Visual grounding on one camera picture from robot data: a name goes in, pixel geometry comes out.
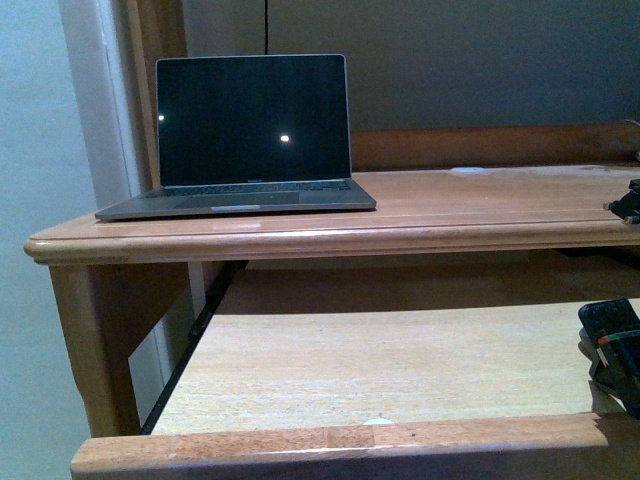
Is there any wooden desk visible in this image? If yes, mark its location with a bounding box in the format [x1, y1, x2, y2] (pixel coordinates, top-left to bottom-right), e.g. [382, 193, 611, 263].
[23, 0, 640, 439]

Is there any grey open laptop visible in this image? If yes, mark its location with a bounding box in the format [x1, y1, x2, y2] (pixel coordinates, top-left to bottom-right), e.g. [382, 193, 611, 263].
[97, 54, 376, 221]

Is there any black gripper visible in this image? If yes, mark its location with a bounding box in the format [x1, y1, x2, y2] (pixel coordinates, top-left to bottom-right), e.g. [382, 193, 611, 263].
[578, 299, 639, 419]

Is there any pull-out wooden keyboard tray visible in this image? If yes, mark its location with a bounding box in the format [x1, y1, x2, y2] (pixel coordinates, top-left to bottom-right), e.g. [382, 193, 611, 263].
[69, 297, 640, 480]

